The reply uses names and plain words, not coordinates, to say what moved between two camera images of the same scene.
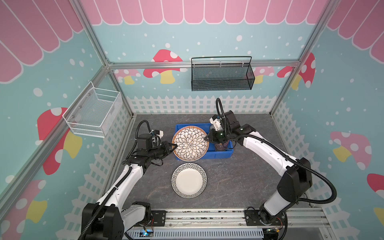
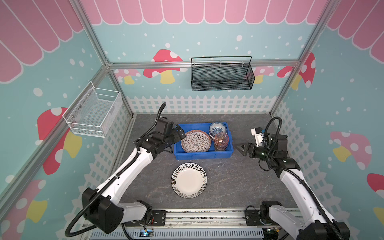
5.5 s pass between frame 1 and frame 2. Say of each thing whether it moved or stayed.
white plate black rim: stayed
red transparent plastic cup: stayed
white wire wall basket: stayed
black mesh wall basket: stayed
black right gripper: moved
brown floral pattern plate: moved
